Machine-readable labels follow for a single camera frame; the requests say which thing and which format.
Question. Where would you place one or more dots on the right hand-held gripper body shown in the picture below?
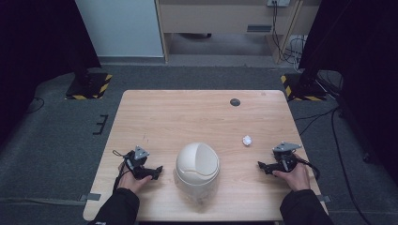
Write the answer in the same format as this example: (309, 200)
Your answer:
(284, 154)

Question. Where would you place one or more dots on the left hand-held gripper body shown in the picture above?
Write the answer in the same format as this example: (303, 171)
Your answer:
(136, 159)

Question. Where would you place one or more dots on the person's left hand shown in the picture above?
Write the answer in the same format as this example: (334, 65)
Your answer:
(133, 184)

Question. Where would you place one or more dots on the person's right hand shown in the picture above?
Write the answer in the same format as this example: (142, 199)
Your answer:
(295, 179)

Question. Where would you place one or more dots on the crumpled white paper ball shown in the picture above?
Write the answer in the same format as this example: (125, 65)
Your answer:
(247, 140)

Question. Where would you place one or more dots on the white swing-lid trash bin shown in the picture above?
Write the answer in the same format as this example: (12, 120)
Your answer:
(197, 168)

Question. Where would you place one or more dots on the grey tape strip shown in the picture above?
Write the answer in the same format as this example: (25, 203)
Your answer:
(90, 197)
(324, 198)

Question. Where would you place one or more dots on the black stand base striped edge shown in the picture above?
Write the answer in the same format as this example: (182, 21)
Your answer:
(89, 86)
(302, 89)

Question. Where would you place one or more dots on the dark curtain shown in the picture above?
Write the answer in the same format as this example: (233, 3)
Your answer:
(359, 47)
(37, 47)

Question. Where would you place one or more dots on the grey power outlet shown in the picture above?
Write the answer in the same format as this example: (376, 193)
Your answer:
(278, 2)

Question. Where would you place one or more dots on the light wooden desk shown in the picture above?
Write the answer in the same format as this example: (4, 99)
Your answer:
(219, 17)

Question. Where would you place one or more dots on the white wall panel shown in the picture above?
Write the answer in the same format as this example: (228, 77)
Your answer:
(120, 28)

